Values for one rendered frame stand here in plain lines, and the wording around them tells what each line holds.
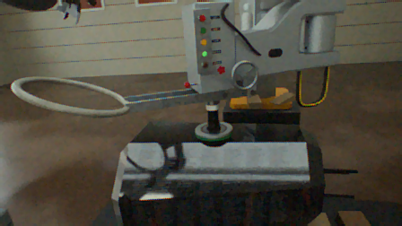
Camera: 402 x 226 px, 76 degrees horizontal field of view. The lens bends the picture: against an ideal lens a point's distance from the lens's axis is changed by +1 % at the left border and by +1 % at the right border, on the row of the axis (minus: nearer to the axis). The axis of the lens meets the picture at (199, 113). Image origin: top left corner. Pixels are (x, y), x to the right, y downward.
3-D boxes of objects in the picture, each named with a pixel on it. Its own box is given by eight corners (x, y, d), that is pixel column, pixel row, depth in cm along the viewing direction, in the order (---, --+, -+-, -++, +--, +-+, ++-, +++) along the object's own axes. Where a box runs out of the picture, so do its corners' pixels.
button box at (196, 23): (211, 71, 124) (207, 8, 114) (214, 72, 122) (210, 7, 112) (196, 73, 122) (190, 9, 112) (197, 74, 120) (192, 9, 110)
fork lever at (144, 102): (242, 88, 155) (242, 80, 153) (258, 96, 138) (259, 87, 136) (125, 104, 136) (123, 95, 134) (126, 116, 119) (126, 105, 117)
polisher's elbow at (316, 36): (291, 50, 157) (292, 17, 151) (317, 47, 162) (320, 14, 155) (311, 54, 140) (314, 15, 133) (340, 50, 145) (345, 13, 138)
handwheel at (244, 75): (249, 84, 137) (249, 56, 131) (259, 89, 128) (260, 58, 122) (223, 89, 133) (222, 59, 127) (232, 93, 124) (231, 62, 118)
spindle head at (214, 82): (245, 81, 155) (244, 1, 140) (265, 89, 136) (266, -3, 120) (188, 90, 146) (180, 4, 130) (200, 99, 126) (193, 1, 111)
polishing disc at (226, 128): (240, 132, 142) (240, 129, 142) (206, 142, 133) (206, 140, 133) (220, 120, 160) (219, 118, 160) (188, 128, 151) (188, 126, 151)
